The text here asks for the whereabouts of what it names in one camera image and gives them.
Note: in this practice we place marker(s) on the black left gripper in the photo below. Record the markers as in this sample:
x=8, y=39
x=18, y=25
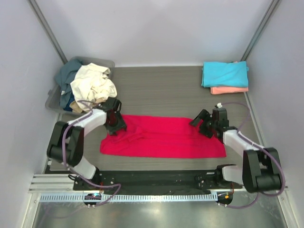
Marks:
x=121, y=124

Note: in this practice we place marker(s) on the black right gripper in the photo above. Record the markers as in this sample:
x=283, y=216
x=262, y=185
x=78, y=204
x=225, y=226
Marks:
x=203, y=115

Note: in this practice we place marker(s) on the red pink t shirt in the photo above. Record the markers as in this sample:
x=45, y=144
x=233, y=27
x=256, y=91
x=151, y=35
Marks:
x=161, y=137

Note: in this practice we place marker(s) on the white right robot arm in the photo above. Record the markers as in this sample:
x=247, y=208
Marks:
x=260, y=170

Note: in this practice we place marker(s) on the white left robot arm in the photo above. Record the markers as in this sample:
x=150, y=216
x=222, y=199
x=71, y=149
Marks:
x=66, y=144

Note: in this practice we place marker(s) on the folded salmon t shirt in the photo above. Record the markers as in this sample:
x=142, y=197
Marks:
x=227, y=90

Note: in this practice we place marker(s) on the folded turquoise t shirt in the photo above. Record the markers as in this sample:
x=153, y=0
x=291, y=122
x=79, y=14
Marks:
x=233, y=74

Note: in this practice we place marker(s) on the tan t shirt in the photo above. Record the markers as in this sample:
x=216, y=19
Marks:
x=82, y=106

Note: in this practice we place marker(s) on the cream white t shirt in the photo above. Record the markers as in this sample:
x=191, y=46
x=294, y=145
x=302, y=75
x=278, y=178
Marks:
x=92, y=83

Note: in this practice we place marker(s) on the dark blue t shirt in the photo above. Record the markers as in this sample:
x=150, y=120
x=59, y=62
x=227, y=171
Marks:
x=67, y=107

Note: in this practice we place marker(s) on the grey-blue t shirt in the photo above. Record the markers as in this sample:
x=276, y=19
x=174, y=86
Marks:
x=64, y=79

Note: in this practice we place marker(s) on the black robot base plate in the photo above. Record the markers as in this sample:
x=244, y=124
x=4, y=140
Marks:
x=158, y=183

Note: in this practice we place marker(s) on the slotted cable duct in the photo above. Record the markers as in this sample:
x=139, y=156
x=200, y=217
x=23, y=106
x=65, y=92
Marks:
x=98, y=198

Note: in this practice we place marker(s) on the right corner aluminium post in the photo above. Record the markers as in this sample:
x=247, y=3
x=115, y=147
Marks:
x=274, y=4

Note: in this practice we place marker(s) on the corner aluminium post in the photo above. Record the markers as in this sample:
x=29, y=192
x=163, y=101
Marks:
x=47, y=29
x=274, y=4

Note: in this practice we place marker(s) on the left corner aluminium post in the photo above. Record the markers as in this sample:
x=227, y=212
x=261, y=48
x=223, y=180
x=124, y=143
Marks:
x=47, y=29

